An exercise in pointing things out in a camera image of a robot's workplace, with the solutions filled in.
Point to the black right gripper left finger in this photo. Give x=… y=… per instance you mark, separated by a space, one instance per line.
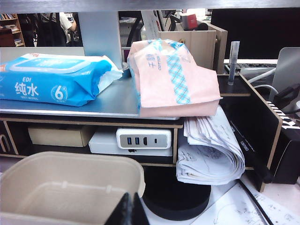
x=124 y=211

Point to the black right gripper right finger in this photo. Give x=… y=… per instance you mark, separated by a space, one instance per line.
x=138 y=213

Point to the flat white box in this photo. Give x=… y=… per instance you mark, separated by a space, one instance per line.
x=103 y=147

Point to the beige pulp paper box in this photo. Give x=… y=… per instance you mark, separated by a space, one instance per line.
x=70 y=168

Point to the beige cardboard box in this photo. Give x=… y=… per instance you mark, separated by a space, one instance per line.
x=58 y=137

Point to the black slim box white lettering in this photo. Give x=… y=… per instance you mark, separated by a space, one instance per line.
x=250 y=150

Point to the black box white stripes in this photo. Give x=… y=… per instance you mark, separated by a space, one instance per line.
x=288 y=122

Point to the light wooden storage box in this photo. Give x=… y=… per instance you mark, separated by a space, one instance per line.
x=199 y=47

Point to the red box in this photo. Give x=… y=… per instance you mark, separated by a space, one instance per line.
x=188 y=21

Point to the black round stand base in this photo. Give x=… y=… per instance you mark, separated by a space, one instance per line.
x=175 y=194

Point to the white USB hub dock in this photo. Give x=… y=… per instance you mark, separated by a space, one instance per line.
x=143 y=138

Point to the folded stack of papers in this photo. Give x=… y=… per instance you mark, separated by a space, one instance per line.
x=211 y=159

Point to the white sketched paper sheet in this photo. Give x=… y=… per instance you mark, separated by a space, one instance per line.
x=234 y=211

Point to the pink tissue pack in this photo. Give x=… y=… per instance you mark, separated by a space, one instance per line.
x=187 y=93

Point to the blue wet wipes pack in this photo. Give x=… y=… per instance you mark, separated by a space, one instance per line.
x=47 y=79

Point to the black wooden desk organizer shelf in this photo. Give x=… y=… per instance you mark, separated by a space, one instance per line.
x=234 y=84

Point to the clear plastic pen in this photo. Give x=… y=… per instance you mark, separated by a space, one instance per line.
x=234 y=63

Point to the dark keyboard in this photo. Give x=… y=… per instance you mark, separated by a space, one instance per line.
x=248 y=66

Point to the person in white shirt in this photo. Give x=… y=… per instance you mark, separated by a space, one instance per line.
x=66 y=25

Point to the grey curved metal stand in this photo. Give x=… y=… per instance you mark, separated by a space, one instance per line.
x=288 y=70

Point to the wooden bookshelf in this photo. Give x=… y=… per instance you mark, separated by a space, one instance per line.
x=11 y=35

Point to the black background monitor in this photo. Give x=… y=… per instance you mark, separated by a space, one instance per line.
x=253 y=32

